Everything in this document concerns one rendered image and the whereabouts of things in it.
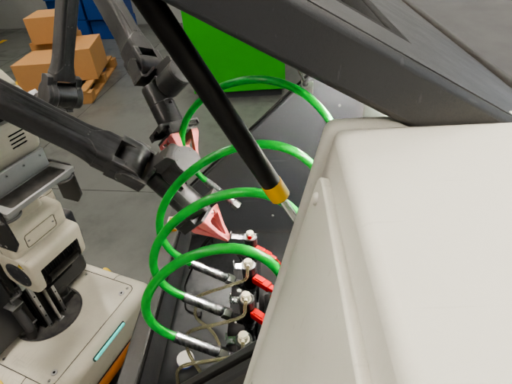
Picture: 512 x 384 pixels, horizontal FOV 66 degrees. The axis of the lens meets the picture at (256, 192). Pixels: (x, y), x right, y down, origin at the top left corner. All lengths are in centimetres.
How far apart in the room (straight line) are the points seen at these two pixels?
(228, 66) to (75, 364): 311
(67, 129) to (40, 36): 457
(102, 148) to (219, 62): 342
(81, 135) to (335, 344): 64
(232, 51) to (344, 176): 387
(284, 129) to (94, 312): 125
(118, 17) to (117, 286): 128
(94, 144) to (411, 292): 66
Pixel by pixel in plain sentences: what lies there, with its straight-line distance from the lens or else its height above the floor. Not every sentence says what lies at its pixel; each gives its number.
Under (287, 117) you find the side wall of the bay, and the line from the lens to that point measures 102.
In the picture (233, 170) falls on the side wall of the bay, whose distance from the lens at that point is 111.
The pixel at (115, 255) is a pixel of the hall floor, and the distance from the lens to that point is 256.
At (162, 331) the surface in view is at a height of 114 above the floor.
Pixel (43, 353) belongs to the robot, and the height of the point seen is 28.
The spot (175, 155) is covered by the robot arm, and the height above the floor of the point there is 131.
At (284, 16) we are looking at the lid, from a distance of 24.
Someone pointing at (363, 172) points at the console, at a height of 155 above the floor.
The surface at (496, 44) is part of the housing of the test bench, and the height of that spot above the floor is 150.
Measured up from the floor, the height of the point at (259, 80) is 142.
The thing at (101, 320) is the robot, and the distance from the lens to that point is 188.
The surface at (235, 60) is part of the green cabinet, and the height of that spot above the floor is 40.
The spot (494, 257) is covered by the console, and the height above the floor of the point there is 155.
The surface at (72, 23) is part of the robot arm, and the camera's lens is 129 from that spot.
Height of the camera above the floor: 167
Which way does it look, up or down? 37 degrees down
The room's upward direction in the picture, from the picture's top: 5 degrees counter-clockwise
